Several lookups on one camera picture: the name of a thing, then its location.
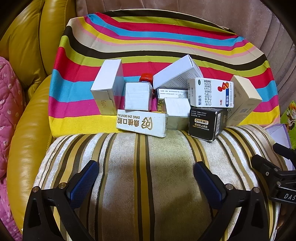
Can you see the beige striped plush cushion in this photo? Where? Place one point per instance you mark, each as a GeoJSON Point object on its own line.
{"type": "Point", "coordinates": [150, 173]}

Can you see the colourful striped cloth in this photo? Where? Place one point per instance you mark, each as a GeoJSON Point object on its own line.
{"type": "Point", "coordinates": [161, 46]}

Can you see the purple cardboard box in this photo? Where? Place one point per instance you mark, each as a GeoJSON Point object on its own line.
{"type": "Point", "coordinates": [279, 134]}

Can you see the long white gold-logo box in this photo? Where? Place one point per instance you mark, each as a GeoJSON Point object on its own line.
{"type": "Point", "coordinates": [138, 121]}

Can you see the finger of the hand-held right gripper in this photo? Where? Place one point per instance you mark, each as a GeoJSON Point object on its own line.
{"type": "Point", "coordinates": [285, 151]}
{"type": "Point", "coordinates": [263, 166]}

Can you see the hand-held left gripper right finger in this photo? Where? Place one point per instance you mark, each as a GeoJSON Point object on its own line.
{"type": "Point", "coordinates": [208, 185]}

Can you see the black box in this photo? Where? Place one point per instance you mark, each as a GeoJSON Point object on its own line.
{"type": "Point", "coordinates": [203, 126]}

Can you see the cream barcode box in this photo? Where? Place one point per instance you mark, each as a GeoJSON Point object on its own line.
{"type": "Point", "coordinates": [245, 92]}

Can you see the long white text box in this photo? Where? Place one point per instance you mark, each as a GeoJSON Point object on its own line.
{"type": "Point", "coordinates": [172, 93]}

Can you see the green cartoon printed mat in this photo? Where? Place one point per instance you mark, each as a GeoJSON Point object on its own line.
{"type": "Point", "coordinates": [290, 115]}

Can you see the white red-logo medicine box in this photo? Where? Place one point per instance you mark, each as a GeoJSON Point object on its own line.
{"type": "Point", "coordinates": [208, 92]}

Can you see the yellow leather sofa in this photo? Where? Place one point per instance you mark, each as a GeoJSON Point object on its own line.
{"type": "Point", "coordinates": [30, 139]}

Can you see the small white silver box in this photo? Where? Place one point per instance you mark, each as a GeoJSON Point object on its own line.
{"type": "Point", "coordinates": [177, 106]}

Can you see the pink quilted blanket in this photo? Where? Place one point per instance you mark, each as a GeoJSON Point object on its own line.
{"type": "Point", "coordinates": [9, 104]}

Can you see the tall plain white box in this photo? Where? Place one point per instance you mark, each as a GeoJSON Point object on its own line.
{"type": "Point", "coordinates": [108, 76]}

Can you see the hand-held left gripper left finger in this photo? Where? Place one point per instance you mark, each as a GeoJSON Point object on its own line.
{"type": "Point", "coordinates": [85, 183]}

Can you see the red toy car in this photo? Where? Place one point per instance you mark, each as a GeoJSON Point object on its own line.
{"type": "Point", "coordinates": [146, 77]}

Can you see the large white fine-print box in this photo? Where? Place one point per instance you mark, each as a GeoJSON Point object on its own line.
{"type": "Point", "coordinates": [173, 71]}

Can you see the white cube box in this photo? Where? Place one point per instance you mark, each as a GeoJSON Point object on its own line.
{"type": "Point", "coordinates": [136, 96]}

